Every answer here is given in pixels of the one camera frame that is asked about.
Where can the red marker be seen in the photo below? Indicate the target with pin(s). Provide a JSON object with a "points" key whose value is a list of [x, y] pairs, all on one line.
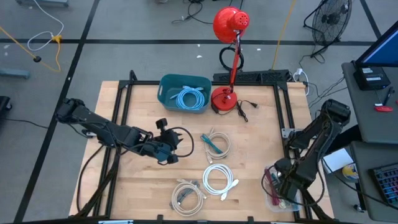
{"points": [[384, 109]]}

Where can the black perforated power strip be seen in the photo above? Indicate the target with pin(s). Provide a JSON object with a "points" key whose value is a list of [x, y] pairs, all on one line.
{"points": [[264, 76]]}

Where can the black aluminium table frame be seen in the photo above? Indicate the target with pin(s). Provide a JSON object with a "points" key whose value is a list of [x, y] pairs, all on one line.
{"points": [[140, 82]]}

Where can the backlit colourful keyboard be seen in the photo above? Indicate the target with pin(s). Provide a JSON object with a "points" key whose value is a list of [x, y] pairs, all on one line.
{"points": [[387, 185]]}

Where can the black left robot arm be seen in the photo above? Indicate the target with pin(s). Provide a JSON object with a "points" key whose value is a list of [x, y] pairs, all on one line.
{"points": [[93, 121]]}

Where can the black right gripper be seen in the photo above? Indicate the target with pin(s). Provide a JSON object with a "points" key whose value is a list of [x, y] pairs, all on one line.
{"points": [[290, 183]]}

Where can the grey floor platform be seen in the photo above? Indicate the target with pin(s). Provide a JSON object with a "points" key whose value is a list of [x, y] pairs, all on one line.
{"points": [[43, 2], [14, 73]]}

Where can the black mini computer box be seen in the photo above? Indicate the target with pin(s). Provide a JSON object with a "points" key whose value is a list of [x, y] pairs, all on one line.
{"points": [[370, 77]]}

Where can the yellow and blue roll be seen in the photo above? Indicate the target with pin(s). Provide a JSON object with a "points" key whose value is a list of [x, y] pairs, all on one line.
{"points": [[350, 171]]}

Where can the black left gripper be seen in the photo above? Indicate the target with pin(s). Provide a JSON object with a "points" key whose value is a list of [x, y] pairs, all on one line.
{"points": [[155, 149]]}

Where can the black floor fan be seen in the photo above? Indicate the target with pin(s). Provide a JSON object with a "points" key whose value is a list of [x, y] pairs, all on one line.
{"points": [[331, 18]]}

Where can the black pen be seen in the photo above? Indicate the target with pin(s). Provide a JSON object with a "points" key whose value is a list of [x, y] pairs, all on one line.
{"points": [[388, 96]]}

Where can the grey desk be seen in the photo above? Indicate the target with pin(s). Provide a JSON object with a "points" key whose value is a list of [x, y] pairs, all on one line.
{"points": [[373, 124], [363, 186]]}

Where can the computer monitor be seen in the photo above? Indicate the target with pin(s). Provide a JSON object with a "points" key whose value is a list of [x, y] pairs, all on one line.
{"points": [[384, 49]]}

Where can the black floor puck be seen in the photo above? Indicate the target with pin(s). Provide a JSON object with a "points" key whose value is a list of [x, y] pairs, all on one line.
{"points": [[37, 59]]}

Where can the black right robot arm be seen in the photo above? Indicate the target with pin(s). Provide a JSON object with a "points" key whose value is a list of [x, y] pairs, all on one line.
{"points": [[314, 130]]}

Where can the red desk lamp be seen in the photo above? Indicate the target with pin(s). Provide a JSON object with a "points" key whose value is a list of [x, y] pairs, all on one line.
{"points": [[230, 23]]}

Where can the teal plastic bin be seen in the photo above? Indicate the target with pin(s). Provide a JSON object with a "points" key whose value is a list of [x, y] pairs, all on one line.
{"points": [[166, 84]]}

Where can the clear plastic container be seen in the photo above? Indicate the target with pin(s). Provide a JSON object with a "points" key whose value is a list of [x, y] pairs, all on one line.
{"points": [[297, 206]]}

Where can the white paper sheet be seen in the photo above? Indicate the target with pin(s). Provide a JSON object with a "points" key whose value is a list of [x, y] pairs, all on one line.
{"points": [[339, 160]]}

